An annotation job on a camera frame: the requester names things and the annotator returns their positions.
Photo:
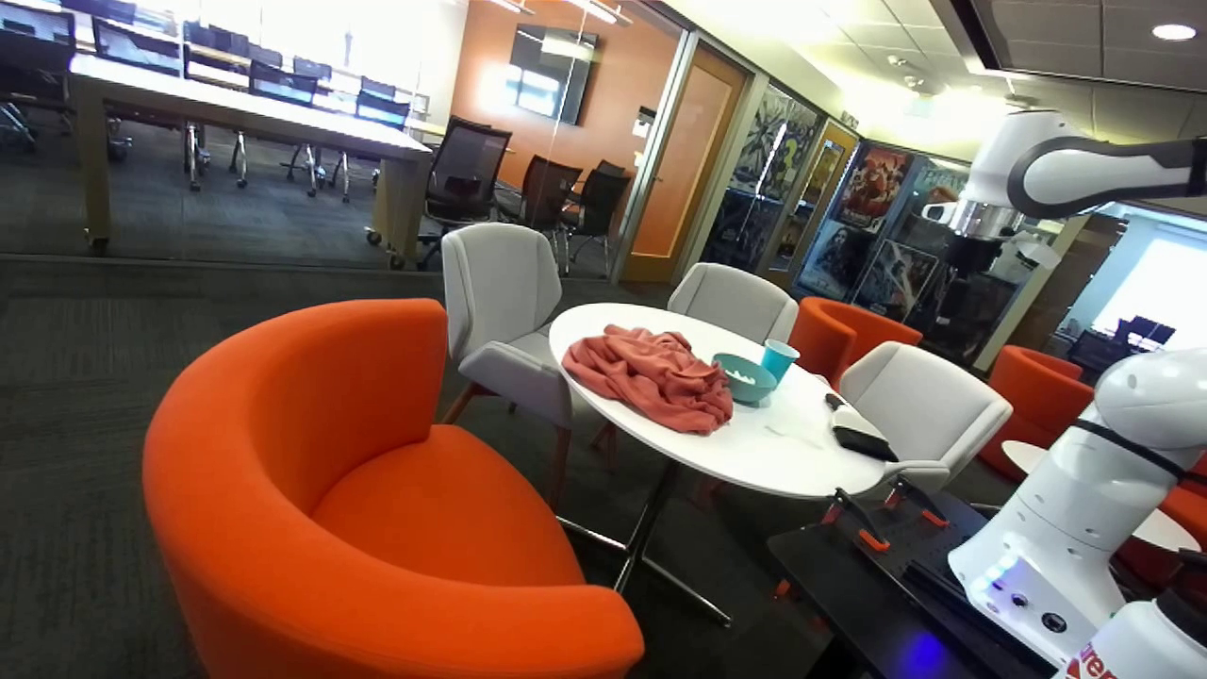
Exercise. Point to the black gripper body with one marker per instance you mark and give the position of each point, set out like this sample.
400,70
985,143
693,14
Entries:
976,274

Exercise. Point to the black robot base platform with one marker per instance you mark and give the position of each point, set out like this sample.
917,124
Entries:
869,605

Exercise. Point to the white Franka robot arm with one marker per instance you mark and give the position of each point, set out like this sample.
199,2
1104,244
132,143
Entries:
1108,501

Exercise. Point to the teal bowl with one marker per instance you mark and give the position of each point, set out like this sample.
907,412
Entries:
742,387

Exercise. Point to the small orange armchair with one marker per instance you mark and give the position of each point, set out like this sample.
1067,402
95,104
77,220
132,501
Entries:
835,332
1040,391

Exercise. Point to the white upholstered chair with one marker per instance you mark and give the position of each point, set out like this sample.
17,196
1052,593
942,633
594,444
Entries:
495,294
728,301
925,402

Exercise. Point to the blue plastic cup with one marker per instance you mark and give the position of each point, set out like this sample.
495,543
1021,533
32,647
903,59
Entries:
777,358

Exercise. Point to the orange clamp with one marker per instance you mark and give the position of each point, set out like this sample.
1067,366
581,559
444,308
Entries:
933,517
874,540

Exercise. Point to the orange wooden door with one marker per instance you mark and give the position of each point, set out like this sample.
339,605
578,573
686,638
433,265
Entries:
686,163

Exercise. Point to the round ceiling light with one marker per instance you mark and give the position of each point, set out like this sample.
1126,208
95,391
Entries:
1176,30

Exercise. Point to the red crumpled cloth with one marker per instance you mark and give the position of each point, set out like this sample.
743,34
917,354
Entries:
645,378

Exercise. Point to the dark brown office chair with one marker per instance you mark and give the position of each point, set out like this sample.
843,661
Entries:
547,190
601,193

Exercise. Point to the white bottle red print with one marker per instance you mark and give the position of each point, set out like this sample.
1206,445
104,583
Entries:
1137,647

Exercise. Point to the black mesh office chair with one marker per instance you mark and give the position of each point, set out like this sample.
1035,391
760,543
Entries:
467,171

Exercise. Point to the large orange armchair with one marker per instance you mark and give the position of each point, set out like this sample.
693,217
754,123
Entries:
380,528

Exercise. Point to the long wooden table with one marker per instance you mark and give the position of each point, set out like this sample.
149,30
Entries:
249,110

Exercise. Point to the wall mounted screen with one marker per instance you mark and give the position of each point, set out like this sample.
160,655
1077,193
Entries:
551,73

